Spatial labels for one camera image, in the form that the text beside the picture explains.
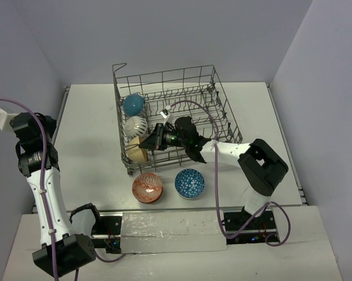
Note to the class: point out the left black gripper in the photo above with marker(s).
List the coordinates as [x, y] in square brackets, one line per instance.
[19, 123]

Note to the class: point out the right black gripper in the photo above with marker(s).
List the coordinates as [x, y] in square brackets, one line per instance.
[156, 140]

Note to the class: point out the yellow bowl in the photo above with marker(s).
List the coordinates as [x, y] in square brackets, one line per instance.
[134, 152]

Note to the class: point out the plain blue bowl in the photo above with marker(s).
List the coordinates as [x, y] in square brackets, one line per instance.
[133, 104]

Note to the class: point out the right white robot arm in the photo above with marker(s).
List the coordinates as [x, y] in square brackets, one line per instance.
[263, 168]

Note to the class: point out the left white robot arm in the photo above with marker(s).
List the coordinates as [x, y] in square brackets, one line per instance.
[66, 243]

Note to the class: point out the red patterned bowl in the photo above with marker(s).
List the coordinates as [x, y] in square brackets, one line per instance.
[147, 188]

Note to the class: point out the blue patterned bowl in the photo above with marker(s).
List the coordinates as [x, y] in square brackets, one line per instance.
[189, 184]

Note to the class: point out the grey wire dish rack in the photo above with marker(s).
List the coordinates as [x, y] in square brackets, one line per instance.
[191, 91]

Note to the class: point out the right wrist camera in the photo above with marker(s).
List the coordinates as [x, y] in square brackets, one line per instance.
[167, 116]

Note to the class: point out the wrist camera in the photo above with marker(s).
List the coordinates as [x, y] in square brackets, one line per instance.
[167, 116]
[5, 117]

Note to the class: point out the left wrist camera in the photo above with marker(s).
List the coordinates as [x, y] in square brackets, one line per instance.
[5, 117]

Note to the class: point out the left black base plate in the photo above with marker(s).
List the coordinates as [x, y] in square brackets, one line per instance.
[106, 234]

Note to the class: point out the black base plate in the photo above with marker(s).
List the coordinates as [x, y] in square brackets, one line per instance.
[255, 233]
[106, 234]

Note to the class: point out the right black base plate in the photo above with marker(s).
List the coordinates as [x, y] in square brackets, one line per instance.
[255, 233]

